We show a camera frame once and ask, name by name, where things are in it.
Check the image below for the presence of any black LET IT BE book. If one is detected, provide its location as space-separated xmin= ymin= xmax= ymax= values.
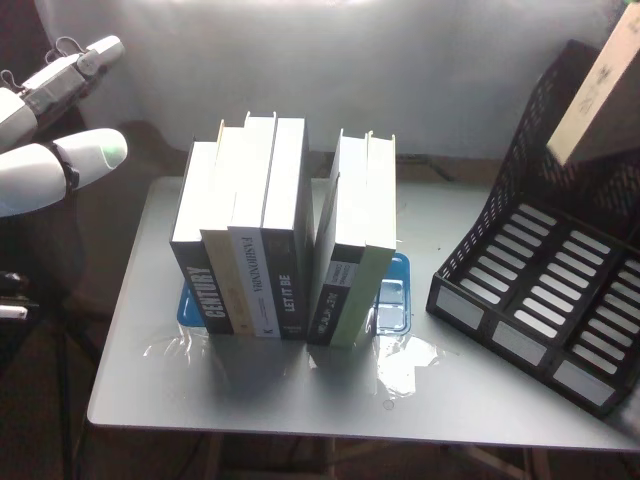
xmin=259 ymin=115 xmax=312 ymax=341

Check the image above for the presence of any blue plastic tray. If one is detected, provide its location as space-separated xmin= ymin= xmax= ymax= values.
xmin=175 ymin=252 xmax=414 ymax=336

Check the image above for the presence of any black book with grey label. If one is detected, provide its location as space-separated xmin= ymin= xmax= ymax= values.
xmin=305 ymin=128 xmax=371 ymax=346

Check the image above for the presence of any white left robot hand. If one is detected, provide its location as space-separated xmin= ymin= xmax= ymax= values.
xmin=0 ymin=34 xmax=129 ymax=219

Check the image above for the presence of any black slotted file rack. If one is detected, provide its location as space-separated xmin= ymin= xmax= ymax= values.
xmin=424 ymin=39 xmax=640 ymax=419

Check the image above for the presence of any cream yellow book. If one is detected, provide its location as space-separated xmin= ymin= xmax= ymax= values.
xmin=199 ymin=118 xmax=256 ymax=336

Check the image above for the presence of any white backdrop curtain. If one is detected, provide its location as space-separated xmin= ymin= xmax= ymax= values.
xmin=34 ymin=0 xmax=640 ymax=161

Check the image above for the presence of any light green book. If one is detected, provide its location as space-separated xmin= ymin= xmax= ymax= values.
xmin=329 ymin=130 xmax=399 ymax=350

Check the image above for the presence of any black CENTURY book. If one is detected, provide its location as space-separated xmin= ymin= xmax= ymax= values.
xmin=169 ymin=140 xmax=235 ymax=335

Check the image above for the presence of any white FASHIONPEDIA book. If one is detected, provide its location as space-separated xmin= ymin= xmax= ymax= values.
xmin=227 ymin=110 xmax=282 ymax=339

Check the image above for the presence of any white beige book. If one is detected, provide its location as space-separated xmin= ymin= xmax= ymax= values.
xmin=546 ymin=0 xmax=640 ymax=166

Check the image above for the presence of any black tripod stand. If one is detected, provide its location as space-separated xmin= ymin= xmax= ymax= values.
xmin=47 ymin=299 xmax=104 ymax=480

